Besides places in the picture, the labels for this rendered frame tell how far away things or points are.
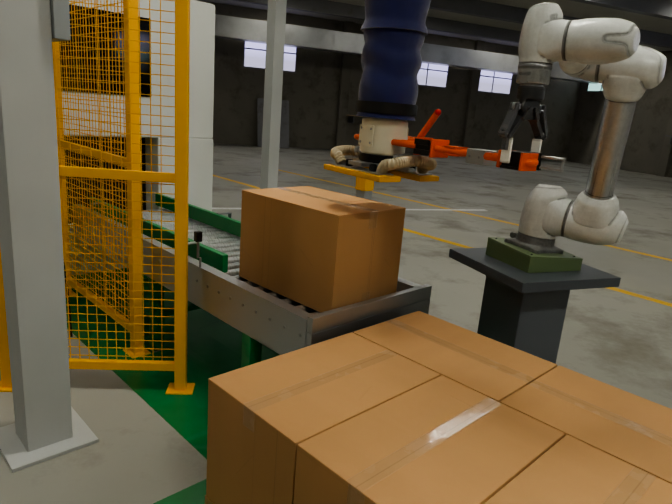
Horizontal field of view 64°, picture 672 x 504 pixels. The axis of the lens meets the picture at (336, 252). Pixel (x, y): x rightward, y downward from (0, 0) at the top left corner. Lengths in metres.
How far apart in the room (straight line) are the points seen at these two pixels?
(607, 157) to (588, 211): 0.22
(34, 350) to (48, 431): 0.34
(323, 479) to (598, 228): 1.48
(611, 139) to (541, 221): 0.41
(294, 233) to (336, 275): 0.26
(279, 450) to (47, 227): 1.15
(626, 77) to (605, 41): 0.55
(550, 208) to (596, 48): 0.91
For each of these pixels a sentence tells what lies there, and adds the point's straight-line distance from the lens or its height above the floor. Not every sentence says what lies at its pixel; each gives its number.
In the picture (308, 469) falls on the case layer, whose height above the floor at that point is 0.50.
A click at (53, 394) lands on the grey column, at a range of 2.33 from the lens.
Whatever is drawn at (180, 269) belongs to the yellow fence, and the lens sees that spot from 2.46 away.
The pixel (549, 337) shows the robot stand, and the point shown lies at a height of 0.45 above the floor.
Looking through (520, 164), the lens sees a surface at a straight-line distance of 1.60.
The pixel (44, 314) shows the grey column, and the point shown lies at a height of 0.54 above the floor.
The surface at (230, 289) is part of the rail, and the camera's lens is 2.31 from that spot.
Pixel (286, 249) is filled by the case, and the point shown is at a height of 0.75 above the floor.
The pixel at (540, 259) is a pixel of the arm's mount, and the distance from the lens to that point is 2.32.
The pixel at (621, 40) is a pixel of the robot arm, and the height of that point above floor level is 1.54.
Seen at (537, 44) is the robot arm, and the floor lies 1.53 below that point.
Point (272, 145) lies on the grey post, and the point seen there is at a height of 0.94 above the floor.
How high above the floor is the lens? 1.33
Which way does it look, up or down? 15 degrees down
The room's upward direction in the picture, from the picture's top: 5 degrees clockwise
